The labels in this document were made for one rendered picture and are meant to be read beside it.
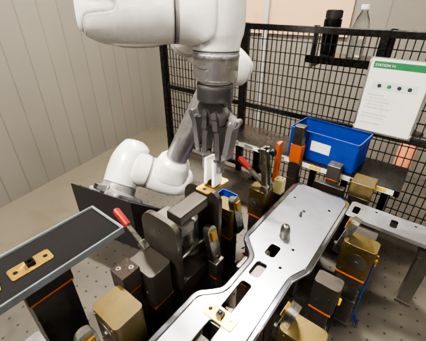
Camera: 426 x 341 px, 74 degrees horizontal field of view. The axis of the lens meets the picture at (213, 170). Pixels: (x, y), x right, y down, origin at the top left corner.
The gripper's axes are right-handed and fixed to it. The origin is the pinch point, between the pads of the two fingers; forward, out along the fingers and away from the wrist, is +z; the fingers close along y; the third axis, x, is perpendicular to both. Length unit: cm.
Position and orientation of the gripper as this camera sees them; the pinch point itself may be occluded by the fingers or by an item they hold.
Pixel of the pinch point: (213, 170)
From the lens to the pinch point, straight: 66.7
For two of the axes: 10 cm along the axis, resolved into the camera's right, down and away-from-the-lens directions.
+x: 6.3, -3.5, 6.9
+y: 7.8, 3.2, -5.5
